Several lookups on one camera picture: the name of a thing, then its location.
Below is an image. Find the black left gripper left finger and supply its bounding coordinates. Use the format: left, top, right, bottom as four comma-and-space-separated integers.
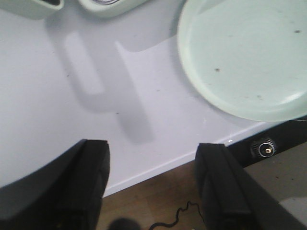
0, 139, 110, 230

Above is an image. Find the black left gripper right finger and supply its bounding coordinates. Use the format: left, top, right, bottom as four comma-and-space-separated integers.
195, 143, 307, 230

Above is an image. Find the green breakfast maker lid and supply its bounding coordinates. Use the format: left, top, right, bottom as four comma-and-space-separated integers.
0, 0, 64, 20

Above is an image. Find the table edge bolt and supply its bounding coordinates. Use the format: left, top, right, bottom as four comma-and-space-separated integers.
250, 137, 277, 159

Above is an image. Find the light green round plate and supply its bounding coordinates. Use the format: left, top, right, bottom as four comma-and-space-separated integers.
177, 0, 307, 122

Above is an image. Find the black cable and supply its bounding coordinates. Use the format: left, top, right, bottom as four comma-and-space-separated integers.
148, 201, 207, 230

